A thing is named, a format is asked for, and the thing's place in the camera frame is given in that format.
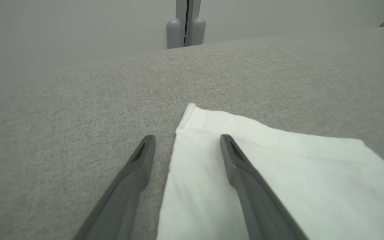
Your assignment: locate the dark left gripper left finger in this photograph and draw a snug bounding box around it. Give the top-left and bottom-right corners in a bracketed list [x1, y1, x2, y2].
[72, 134, 156, 240]

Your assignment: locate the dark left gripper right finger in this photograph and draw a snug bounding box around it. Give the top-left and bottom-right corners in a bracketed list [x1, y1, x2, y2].
[220, 134, 310, 240]

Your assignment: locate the red white basketball jersey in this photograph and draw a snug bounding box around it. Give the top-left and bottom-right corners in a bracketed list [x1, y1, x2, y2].
[156, 103, 384, 240]

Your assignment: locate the grey upright metal post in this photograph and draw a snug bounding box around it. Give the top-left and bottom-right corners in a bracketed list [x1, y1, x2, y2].
[166, 0, 207, 50]

